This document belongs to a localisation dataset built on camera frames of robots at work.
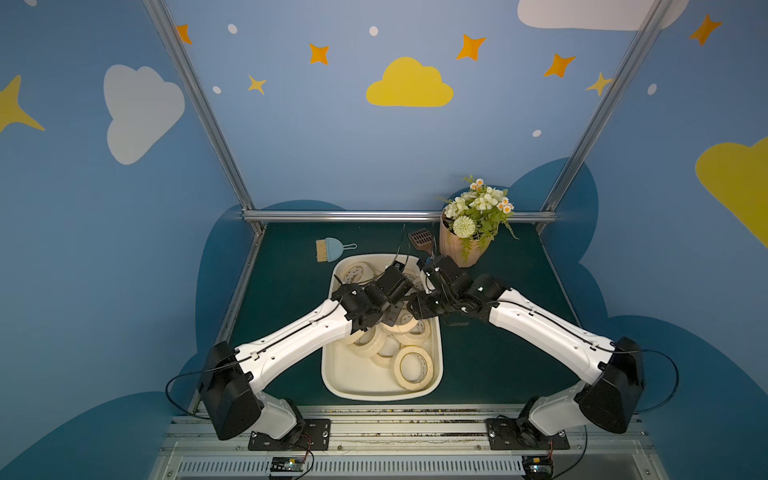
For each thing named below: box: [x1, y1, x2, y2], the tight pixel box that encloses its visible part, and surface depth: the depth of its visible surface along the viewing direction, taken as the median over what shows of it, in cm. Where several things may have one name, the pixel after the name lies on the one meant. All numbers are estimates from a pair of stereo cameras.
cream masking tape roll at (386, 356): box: [370, 333, 401, 368], surface depth 86 cm
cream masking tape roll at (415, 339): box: [396, 318, 432, 346], surface depth 87 cm
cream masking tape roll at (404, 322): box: [382, 309, 419, 333], surface depth 75 cm
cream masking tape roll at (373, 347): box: [348, 325, 385, 357], surface depth 84 cm
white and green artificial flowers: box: [436, 176, 519, 261], surface depth 88 cm
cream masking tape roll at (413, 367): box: [394, 345, 433, 391], surface depth 84 cm
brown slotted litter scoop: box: [408, 228, 434, 255], surface depth 117 cm
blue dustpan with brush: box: [316, 237, 357, 263], surface depth 117 cm
